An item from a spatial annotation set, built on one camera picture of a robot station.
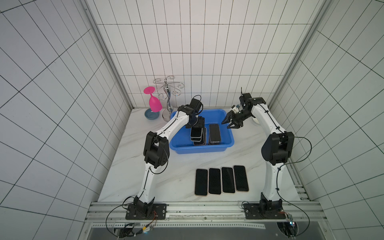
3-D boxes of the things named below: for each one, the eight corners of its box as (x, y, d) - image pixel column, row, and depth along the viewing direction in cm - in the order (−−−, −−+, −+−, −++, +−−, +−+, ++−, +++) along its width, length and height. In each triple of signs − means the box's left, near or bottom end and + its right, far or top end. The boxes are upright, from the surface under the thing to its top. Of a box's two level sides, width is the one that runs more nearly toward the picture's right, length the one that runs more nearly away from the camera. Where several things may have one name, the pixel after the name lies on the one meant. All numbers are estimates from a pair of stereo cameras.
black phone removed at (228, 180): (222, 193, 81) (223, 192, 79) (219, 168, 90) (220, 166, 88) (236, 193, 81) (237, 192, 79) (232, 168, 90) (233, 166, 88)
